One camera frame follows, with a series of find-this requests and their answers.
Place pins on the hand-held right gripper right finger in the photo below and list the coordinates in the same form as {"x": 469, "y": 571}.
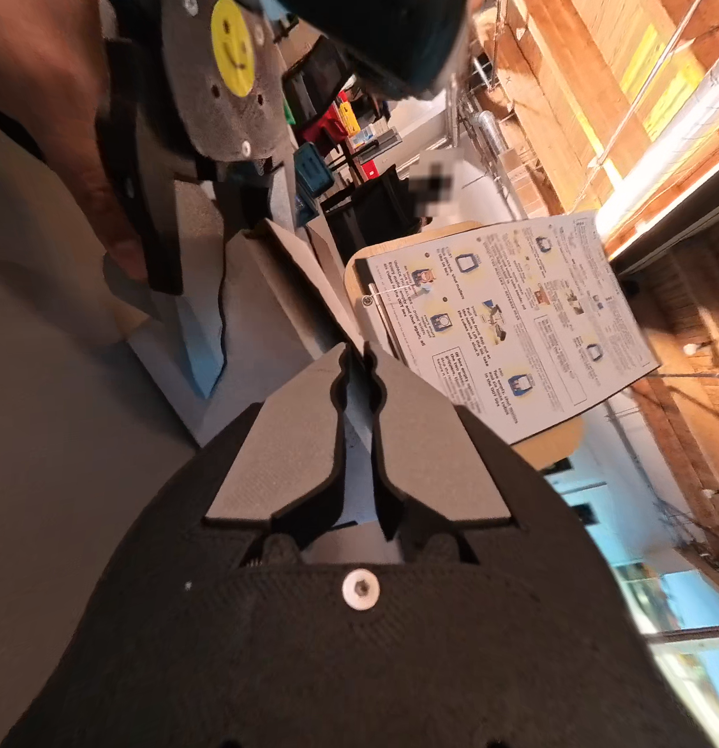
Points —
{"x": 435, "y": 461}

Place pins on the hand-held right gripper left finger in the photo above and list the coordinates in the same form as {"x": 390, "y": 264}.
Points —
{"x": 277, "y": 461}

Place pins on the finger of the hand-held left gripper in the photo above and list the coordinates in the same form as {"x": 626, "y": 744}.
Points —
{"x": 199, "y": 245}
{"x": 129, "y": 289}

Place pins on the white cardboard mailer box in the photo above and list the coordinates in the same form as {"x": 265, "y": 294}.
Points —
{"x": 266, "y": 327}

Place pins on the person's left hand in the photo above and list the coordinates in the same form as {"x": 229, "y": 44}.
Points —
{"x": 44, "y": 70}

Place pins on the teal plastic case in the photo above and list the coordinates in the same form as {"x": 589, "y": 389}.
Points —
{"x": 314, "y": 169}

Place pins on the printed instruction sheet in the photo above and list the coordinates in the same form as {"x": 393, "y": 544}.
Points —
{"x": 511, "y": 327}

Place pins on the white ceiling light tube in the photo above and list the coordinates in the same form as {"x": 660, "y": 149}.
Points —
{"x": 663, "y": 163}

